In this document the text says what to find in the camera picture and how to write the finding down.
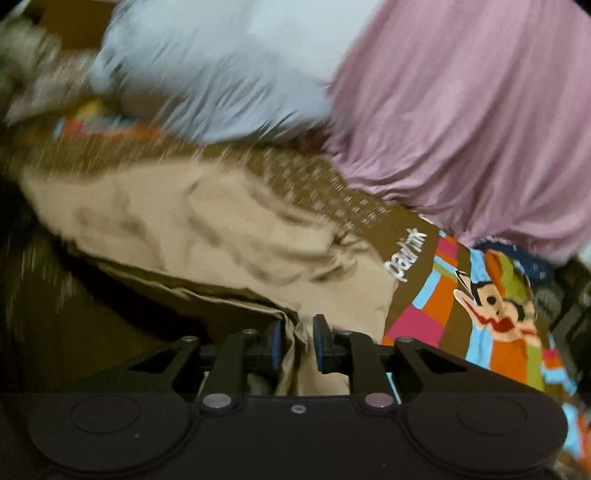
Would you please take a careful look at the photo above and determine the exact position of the wooden headboard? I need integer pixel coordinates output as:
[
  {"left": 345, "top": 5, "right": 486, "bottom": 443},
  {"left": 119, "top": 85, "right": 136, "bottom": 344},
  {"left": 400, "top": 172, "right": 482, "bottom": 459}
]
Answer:
[{"left": 28, "top": 0, "right": 118, "bottom": 49}]

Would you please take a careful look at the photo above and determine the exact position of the beige hooded zip jacket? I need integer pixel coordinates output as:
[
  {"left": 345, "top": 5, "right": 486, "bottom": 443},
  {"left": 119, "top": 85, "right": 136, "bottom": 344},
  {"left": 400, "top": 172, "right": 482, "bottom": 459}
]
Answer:
[{"left": 18, "top": 159, "right": 400, "bottom": 398}]

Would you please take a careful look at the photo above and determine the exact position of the floral patterned pillow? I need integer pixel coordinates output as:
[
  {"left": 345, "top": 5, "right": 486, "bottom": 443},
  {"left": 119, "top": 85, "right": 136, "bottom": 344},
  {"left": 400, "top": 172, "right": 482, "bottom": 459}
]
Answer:
[{"left": 0, "top": 21, "right": 100, "bottom": 125}]

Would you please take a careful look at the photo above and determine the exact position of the brown printed bed sheet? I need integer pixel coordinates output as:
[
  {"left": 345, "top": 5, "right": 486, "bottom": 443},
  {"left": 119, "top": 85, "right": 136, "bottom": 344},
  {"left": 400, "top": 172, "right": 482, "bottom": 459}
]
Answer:
[{"left": 0, "top": 99, "right": 591, "bottom": 462}]

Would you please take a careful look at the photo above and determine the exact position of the grey rolled duvet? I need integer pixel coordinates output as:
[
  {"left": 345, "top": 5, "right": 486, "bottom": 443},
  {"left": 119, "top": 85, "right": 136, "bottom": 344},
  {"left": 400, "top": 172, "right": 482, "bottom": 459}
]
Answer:
[{"left": 90, "top": 0, "right": 384, "bottom": 145}]

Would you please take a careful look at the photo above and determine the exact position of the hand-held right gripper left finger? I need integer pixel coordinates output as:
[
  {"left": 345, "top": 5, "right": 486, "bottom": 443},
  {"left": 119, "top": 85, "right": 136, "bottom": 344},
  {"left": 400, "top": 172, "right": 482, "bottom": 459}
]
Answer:
[{"left": 127, "top": 316, "right": 285, "bottom": 414}]

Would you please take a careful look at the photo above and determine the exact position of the pink curtain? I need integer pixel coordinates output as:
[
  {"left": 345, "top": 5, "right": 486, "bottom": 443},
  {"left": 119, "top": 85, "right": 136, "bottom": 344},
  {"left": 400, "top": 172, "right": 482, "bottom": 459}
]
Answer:
[{"left": 323, "top": 0, "right": 591, "bottom": 266}]

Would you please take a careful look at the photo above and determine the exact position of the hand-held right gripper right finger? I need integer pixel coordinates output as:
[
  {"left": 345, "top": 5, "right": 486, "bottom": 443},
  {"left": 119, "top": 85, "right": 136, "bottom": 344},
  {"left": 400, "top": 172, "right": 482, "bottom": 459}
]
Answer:
[{"left": 312, "top": 315, "right": 468, "bottom": 412}]

